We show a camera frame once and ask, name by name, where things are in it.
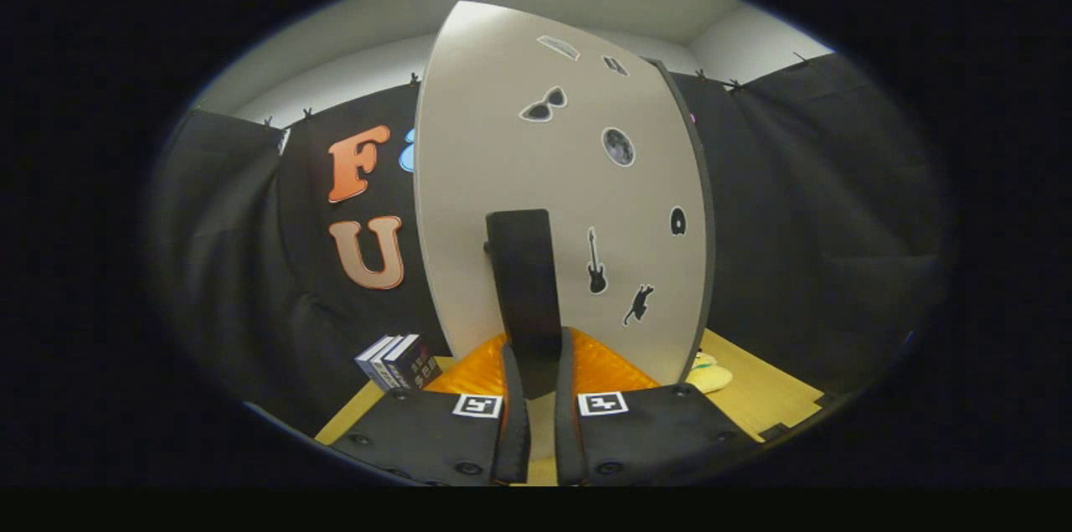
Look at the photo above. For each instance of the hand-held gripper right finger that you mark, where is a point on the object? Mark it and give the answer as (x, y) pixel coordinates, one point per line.
(567, 423)

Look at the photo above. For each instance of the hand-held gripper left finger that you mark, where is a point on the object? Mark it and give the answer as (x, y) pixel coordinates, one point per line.
(512, 423)

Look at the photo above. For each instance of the light grey cabinet door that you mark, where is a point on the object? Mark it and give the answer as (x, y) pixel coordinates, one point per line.
(486, 138)

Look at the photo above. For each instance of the dark navy book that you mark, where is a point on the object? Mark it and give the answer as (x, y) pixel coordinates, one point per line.
(416, 363)

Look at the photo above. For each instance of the blue book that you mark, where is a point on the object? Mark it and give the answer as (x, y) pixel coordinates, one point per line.
(374, 366)

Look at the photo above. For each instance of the yellow plush toy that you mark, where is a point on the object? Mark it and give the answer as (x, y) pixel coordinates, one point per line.
(710, 377)

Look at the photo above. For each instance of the black backdrop cloth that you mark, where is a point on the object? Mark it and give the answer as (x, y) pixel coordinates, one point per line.
(837, 222)

